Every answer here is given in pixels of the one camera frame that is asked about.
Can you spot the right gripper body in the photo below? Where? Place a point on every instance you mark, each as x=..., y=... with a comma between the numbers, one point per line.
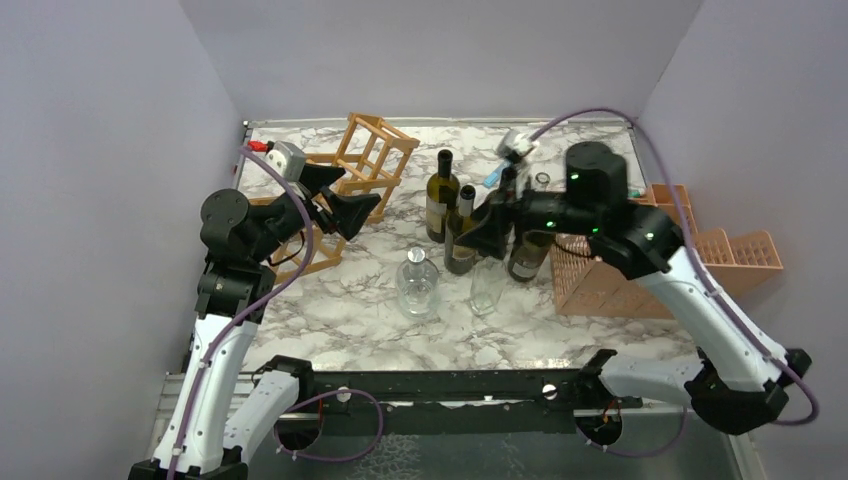
x=529, y=211

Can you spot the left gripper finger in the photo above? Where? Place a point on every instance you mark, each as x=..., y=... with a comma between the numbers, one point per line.
x=348, y=213
x=315, y=177

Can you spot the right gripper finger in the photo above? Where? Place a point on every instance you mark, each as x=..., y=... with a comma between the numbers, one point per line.
x=491, y=226
x=505, y=192

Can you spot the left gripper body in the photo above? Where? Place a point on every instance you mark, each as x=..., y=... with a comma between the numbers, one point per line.
x=313, y=213

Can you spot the green wine bottle brown label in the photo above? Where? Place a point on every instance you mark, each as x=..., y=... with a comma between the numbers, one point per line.
x=458, y=258

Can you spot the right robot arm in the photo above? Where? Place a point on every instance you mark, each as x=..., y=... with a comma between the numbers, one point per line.
x=738, y=379

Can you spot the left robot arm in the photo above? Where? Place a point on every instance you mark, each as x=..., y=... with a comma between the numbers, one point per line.
x=206, y=438

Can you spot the green wine bottle black top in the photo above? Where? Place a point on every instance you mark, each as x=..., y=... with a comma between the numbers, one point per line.
x=486, y=210

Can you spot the clear slim glass bottle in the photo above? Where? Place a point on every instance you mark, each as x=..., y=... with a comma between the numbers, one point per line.
x=537, y=182

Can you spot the green wine bottle silver neck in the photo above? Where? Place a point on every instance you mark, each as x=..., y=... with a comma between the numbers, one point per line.
x=528, y=254

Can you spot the wooden wine rack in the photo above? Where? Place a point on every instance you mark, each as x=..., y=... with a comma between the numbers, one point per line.
x=372, y=154

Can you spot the green wine bottle black neck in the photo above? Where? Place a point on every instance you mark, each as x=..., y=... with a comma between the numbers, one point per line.
x=442, y=190

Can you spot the clear round glass bottle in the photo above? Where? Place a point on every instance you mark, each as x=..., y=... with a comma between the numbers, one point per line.
x=417, y=281

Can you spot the blue highlighter pen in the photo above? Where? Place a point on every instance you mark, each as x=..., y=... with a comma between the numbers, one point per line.
x=493, y=178

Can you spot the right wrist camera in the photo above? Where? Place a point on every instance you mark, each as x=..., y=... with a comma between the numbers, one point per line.
x=514, y=146

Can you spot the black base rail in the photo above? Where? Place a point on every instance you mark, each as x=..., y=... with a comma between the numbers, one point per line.
x=444, y=402

